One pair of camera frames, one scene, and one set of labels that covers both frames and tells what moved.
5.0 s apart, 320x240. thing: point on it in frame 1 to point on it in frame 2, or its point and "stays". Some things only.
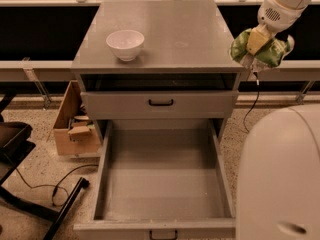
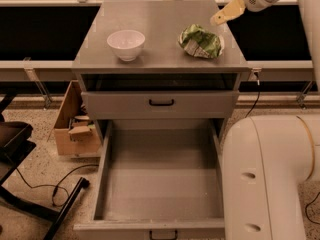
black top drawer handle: (161, 104) stays
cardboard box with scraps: (74, 132) stays
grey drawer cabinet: (156, 61) stays
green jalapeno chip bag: (269, 56) to (196, 41)
